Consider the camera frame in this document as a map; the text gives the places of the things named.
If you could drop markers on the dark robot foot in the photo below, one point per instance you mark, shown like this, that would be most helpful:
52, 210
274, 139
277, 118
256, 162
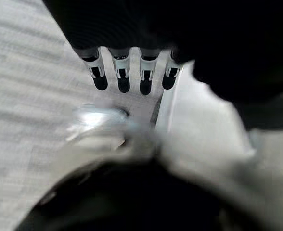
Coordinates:
132, 204

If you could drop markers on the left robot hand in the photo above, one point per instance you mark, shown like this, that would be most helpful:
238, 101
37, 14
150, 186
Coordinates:
156, 24

